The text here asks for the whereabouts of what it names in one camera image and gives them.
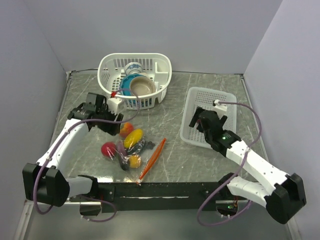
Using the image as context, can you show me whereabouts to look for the blue plate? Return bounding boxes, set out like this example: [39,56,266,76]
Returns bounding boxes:
[120,74,139,96]

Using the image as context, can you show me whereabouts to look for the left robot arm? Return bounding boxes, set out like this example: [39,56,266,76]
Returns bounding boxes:
[22,92,124,207]

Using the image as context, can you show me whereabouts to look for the blue white porcelain bowl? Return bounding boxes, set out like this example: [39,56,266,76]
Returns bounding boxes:
[124,62,143,76]

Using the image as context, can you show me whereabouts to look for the clear zip top bag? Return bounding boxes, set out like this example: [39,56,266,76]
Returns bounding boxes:
[100,122,167,185]

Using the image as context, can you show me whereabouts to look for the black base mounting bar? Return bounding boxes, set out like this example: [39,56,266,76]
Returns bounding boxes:
[69,181,248,217]

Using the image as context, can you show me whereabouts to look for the red fake apple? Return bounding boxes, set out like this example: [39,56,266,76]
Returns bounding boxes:
[100,142,117,159]

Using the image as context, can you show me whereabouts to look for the dark fake grapes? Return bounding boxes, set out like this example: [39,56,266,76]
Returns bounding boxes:
[127,139,156,155]

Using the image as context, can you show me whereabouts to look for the small yellow fake fruit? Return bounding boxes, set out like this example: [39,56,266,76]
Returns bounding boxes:
[128,154,142,169]

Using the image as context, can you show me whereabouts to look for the white perforated plastic basket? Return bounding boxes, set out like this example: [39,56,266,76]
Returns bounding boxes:
[180,87,237,149]

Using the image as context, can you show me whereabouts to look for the orange fake persimmon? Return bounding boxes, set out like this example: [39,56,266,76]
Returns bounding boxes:
[119,122,135,139]

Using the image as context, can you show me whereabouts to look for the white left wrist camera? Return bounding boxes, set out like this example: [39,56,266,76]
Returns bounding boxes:
[106,97,124,115]

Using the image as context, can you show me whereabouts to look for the purple fake eggplant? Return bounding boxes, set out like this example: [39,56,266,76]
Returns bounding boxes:
[116,141,130,171]

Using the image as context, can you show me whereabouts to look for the white dish rack basket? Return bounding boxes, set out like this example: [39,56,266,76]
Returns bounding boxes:
[97,53,172,110]

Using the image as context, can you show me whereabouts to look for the beige ceramic bowl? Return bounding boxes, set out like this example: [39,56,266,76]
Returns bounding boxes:
[130,76,157,96]

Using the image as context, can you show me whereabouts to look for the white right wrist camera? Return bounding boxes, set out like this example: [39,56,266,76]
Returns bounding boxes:
[213,99,228,118]

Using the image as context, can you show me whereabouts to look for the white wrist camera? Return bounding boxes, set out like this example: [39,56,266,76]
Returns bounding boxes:
[106,97,124,115]
[213,99,228,118]

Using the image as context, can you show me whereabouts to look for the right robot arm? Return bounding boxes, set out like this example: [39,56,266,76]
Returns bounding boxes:
[189,105,307,224]

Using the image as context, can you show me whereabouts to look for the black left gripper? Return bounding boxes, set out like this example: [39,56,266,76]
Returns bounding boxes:
[96,104,123,136]

